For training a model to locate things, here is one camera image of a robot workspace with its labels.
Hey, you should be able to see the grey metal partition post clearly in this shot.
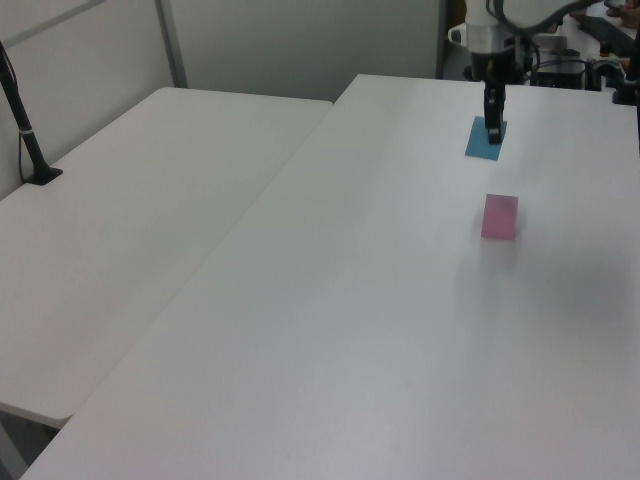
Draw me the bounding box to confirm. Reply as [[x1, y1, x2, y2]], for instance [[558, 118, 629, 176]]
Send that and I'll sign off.
[[433, 0, 454, 80], [153, 0, 190, 90]]

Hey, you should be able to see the black electronics box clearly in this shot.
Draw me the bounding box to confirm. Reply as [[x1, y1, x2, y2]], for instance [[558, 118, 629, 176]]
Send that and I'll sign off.
[[532, 58, 601, 92]]

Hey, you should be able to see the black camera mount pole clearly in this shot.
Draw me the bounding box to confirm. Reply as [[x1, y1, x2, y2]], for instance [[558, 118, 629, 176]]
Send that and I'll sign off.
[[0, 39, 65, 188]]

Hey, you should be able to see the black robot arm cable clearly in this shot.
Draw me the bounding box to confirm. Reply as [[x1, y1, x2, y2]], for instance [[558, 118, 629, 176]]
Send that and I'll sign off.
[[502, 29, 546, 86]]

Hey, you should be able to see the blue cube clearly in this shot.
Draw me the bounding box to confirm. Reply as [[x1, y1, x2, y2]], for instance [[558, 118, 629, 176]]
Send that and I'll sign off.
[[464, 115, 508, 162]]

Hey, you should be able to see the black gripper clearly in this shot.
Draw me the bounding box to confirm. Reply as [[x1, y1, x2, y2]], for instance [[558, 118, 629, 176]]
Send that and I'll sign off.
[[470, 48, 519, 146]]

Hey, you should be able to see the black angled bar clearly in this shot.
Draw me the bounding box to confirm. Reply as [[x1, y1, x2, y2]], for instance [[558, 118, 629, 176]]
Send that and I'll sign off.
[[572, 13, 636, 54]]

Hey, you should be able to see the white side table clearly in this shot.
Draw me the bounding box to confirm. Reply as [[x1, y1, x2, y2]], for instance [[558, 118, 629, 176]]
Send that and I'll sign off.
[[0, 87, 335, 429]]

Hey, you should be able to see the black table clamp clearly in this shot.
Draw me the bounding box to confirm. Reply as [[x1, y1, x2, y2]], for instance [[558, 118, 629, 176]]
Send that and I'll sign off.
[[611, 44, 640, 106]]

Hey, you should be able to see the pink cube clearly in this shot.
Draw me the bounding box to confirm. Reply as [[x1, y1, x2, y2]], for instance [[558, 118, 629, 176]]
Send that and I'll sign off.
[[480, 193, 520, 241]]

